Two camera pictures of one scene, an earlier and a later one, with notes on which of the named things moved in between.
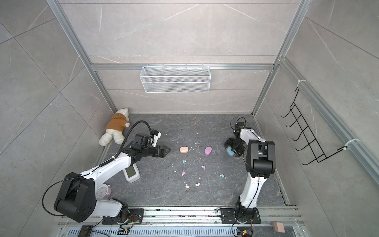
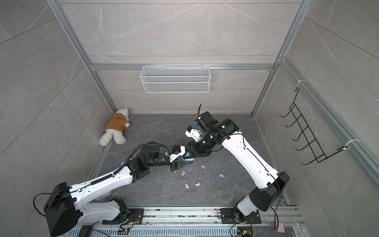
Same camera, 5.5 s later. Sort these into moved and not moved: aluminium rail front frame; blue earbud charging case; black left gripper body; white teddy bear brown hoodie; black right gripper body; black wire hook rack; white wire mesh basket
Moved: black right gripper body; black left gripper body; blue earbud charging case
Not moved: white teddy bear brown hoodie; aluminium rail front frame; white wire mesh basket; black wire hook rack
